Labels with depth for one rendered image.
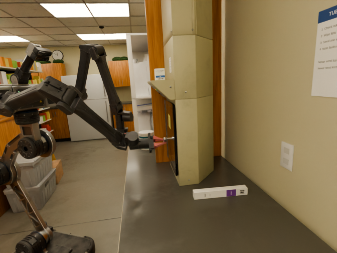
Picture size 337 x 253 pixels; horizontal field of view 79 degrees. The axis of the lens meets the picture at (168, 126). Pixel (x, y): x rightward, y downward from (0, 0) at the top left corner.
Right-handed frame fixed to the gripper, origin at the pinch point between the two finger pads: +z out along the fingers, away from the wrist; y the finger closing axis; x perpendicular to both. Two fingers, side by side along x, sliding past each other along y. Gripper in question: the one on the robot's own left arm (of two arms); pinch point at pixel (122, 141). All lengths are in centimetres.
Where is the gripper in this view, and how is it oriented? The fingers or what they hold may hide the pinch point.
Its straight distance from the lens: 152.5
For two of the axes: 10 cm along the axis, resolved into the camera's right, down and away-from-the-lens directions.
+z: 0.7, 9.8, 2.1
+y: 9.9, -1.0, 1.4
